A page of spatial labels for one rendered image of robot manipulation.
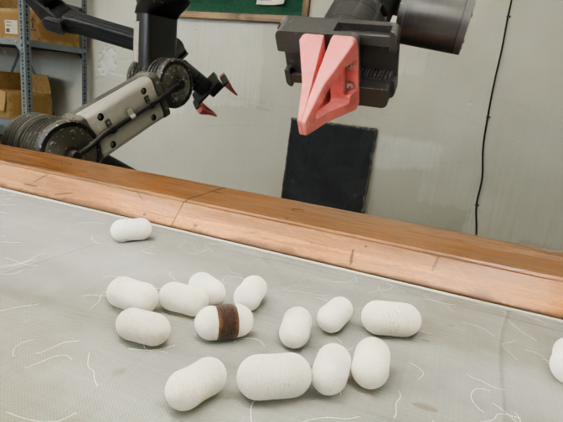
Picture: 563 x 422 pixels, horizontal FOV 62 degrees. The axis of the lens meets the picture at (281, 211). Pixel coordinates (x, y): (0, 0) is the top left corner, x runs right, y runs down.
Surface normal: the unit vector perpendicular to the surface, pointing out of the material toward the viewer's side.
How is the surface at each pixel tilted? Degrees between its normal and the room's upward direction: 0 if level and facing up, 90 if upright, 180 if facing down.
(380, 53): 129
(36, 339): 0
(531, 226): 90
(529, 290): 45
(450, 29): 111
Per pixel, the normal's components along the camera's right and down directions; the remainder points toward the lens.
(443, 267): -0.19, -0.54
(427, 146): -0.40, 0.19
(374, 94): -0.37, 0.76
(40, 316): 0.11, -0.96
